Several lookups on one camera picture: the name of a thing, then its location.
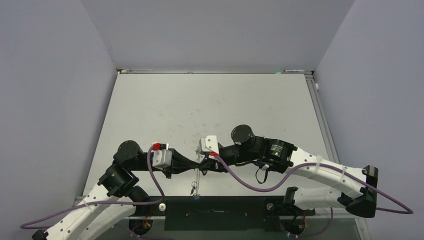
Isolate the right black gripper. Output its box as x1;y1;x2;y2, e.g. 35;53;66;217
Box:
198;144;257;173

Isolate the large grey keyring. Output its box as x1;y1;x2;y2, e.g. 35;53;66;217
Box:
190;147;203;198

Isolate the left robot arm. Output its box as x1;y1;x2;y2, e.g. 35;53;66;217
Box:
31;140;199;240

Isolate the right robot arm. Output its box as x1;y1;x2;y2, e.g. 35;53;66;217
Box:
198;124;378;218

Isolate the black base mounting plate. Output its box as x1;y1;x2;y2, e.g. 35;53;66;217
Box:
131;196;316;232

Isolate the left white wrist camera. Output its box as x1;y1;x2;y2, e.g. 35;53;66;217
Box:
152;142;172;167

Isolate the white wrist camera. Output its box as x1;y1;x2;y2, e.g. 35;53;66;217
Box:
198;135;220;157
152;142;172;167

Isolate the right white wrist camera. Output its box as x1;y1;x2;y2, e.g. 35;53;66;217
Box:
198;135;220;157

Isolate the aluminium rail back edge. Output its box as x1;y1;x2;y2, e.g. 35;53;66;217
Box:
117;69;314;75

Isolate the aluminium rail right side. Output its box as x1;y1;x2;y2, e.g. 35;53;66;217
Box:
305;73;369;220

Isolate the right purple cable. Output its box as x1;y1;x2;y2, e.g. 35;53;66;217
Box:
210;152;414;215

